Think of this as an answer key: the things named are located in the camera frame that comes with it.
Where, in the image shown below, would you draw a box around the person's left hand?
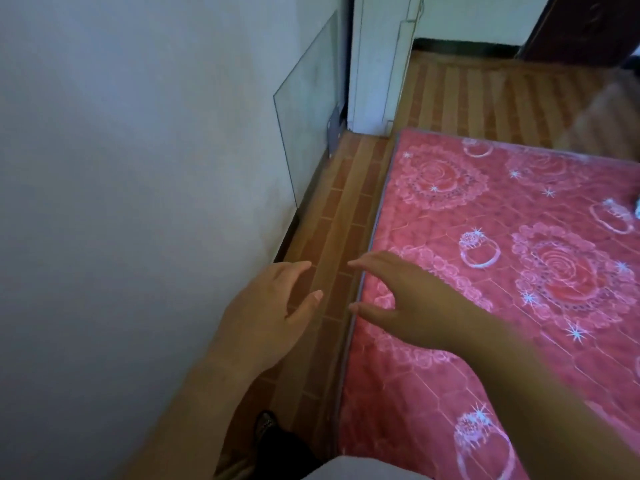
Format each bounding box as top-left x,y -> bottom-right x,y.
207,260 -> 325,381

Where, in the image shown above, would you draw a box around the person's right hand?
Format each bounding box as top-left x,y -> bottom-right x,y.
346,251 -> 493,363

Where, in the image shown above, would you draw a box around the white cabinet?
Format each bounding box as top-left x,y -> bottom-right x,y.
346,0 -> 423,137

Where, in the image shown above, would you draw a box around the person's left forearm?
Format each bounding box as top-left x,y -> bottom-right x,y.
125,359 -> 271,480

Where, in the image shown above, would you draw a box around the person's right forearm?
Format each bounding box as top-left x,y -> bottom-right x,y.
449,314 -> 640,480

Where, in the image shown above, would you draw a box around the person's black trousers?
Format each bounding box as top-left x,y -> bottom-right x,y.
255,424 -> 326,480

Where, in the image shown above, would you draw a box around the person's white shirt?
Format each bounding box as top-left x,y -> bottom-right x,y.
299,455 -> 431,480

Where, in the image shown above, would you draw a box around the patterned black slipper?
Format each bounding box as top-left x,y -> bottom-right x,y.
255,410 -> 279,443

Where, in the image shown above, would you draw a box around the red floral mattress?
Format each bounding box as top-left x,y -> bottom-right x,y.
332,127 -> 640,480

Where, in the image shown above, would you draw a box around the clear glass pane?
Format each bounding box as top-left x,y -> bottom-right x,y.
273,9 -> 346,209

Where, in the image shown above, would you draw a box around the dark brown room door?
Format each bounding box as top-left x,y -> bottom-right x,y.
517,0 -> 640,68

